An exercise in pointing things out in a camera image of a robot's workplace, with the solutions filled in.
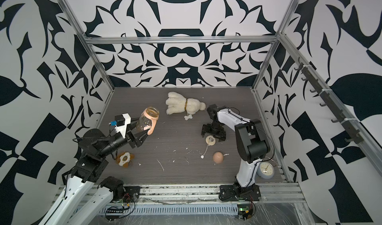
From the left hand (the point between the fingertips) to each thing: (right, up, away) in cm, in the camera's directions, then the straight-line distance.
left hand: (145, 120), depth 64 cm
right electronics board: (+45, -44, +7) cm, 63 cm away
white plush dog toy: (+10, +7, +35) cm, 37 cm away
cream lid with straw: (+31, -15, +27) cm, 44 cm away
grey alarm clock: (+58, -27, +14) cm, 65 cm away
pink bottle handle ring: (+4, -3, -6) cm, 8 cm away
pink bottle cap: (+34, -23, +19) cm, 45 cm away
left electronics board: (-17, -45, +9) cm, 48 cm away
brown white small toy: (-17, -23, +19) cm, 35 cm away
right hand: (+31, -12, +29) cm, 44 cm away
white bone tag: (+18, -2, +38) cm, 42 cm away
